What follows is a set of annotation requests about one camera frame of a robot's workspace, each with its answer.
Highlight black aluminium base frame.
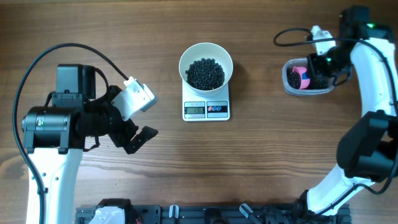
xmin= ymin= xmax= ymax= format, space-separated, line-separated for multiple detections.
xmin=75 ymin=198 xmax=352 ymax=224

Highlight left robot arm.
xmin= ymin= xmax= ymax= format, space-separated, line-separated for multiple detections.
xmin=22 ymin=64 xmax=158 ymax=223

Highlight clear plastic container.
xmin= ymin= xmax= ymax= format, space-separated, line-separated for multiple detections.
xmin=282 ymin=58 xmax=335 ymax=96

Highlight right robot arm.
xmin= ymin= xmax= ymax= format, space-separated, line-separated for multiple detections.
xmin=294 ymin=6 xmax=397 ymax=222

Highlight white bowl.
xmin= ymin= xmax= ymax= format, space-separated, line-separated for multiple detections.
xmin=178 ymin=42 xmax=234 ymax=95

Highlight pink scoop blue handle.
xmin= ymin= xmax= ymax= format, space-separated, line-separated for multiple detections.
xmin=292 ymin=67 xmax=310 ymax=90

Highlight white digital kitchen scale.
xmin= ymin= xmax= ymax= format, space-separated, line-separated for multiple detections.
xmin=182 ymin=83 xmax=231 ymax=122

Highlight black beans in bowl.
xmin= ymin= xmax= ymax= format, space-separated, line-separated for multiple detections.
xmin=185 ymin=58 xmax=225 ymax=91

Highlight black beans in container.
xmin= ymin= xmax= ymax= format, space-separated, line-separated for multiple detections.
xmin=287 ymin=68 xmax=328 ymax=90

